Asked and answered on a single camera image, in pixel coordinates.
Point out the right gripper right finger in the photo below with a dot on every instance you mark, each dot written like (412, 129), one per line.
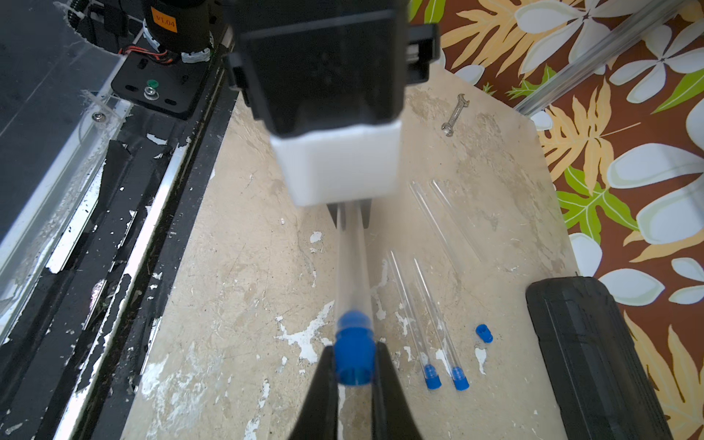
(391, 416)

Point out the black plastic case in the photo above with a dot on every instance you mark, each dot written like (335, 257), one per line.
(600, 385)

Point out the clear test tube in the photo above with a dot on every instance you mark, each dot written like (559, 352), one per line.
(446, 244)
(353, 281)
(465, 227)
(412, 317)
(439, 324)

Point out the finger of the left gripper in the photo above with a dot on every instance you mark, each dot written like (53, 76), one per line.
(333, 211)
(365, 209)

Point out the small steel wrench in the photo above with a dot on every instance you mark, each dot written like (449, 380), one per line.
(448, 128)

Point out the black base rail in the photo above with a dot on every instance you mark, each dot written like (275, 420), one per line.
(87, 269)

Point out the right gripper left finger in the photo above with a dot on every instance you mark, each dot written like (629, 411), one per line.
(318, 417)

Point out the blue stopper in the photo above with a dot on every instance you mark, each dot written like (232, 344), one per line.
(484, 333)
(354, 349)
(432, 379)
(459, 379)

